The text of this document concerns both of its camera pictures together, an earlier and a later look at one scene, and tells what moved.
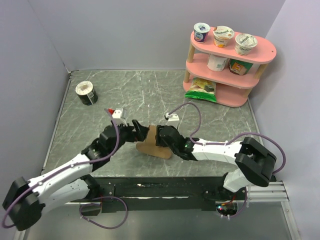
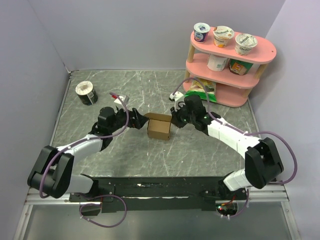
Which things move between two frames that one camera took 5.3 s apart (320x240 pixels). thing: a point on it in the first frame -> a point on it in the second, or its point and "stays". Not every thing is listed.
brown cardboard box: x=149 y=147 -> x=159 y=125
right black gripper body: x=159 y=140 -> x=187 y=117
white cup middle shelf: x=216 y=63 stays
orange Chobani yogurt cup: x=222 y=34 stays
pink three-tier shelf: x=233 y=73 stays
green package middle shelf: x=238 y=67 stays
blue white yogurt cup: x=201 y=32 stays
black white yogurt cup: x=86 y=93 stays
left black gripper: x=139 y=135 -> x=138 y=120
